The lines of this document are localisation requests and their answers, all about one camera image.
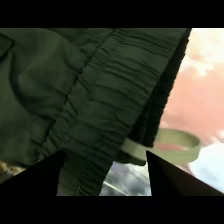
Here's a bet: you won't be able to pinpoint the dark green pants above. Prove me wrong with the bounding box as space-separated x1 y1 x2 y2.
0 27 202 197

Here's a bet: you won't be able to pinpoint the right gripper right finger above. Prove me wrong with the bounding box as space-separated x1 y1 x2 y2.
145 150 224 197

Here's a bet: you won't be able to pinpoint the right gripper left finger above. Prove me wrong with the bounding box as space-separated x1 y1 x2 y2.
0 149 67 197

